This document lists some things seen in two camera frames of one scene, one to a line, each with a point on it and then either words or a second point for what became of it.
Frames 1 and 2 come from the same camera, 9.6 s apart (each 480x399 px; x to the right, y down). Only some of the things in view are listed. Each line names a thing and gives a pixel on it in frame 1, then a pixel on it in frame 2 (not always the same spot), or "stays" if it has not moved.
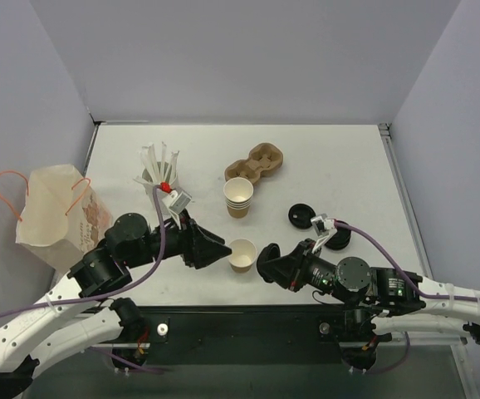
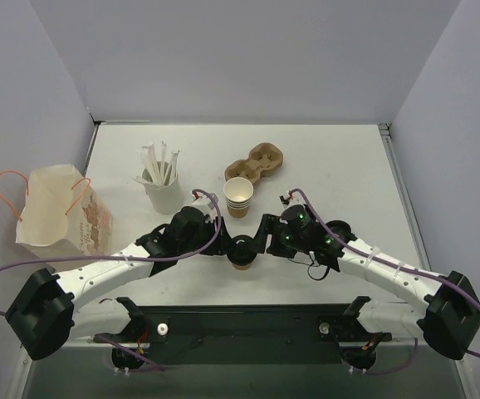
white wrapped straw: (153, 163) stays
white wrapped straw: (149, 157) stays
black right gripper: (296, 264) -> (273, 234)
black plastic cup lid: (268, 253) -> (242, 249)
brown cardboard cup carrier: (263, 157) stays
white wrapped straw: (163, 160) stays
